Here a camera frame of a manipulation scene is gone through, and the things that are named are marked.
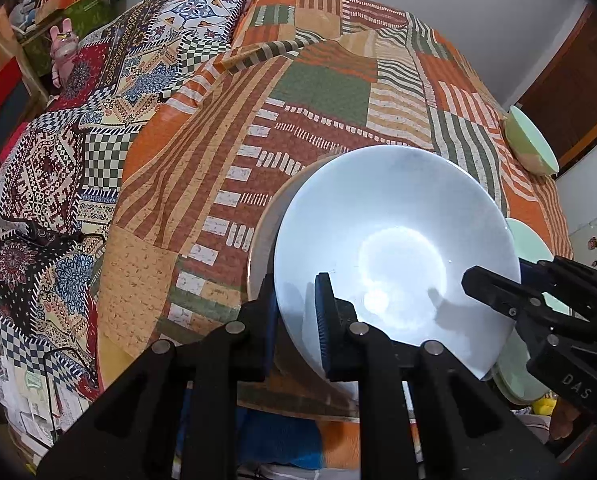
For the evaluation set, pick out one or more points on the mint green plate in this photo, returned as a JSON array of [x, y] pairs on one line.
[[521, 372]]

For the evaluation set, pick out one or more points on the multicolour patterned quilt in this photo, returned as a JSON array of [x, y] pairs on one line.
[[78, 160]]

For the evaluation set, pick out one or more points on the stack of white papers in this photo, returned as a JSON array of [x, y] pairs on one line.
[[13, 390]]

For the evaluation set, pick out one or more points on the yellow plush toy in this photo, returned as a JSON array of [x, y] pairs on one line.
[[543, 405]]

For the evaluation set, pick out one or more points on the pink bowl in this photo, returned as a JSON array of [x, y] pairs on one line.
[[264, 245]]

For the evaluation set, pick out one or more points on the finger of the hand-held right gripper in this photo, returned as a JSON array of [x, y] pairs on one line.
[[503, 292], [568, 280]]

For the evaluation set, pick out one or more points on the orange striped patchwork blanket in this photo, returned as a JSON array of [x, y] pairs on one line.
[[328, 95]]

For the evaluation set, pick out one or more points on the person's right hand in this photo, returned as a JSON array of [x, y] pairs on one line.
[[566, 422]]

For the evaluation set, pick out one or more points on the brown wooden door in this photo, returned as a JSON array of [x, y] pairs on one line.
[[578, 90]]

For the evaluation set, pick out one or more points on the white sticker-covered case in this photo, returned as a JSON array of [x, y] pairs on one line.
[[596, 245]]

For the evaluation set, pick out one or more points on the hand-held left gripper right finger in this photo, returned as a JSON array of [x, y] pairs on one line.
[[323, 320]]

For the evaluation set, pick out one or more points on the white bowl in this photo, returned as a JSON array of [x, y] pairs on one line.
[[393, 260]]

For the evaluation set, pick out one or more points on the blue cloth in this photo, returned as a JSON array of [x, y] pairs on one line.
[[278, 440]]

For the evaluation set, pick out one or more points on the green bowl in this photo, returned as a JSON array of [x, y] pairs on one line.
[[528, 137]]

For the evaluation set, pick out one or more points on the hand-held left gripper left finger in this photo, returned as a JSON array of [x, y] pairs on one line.
[[268, 325]]

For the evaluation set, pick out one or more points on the green patterned box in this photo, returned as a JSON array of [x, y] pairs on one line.
[[78, 15]]

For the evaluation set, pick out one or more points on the pink rabbit toy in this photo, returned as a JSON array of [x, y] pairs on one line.
[[63, 52]]

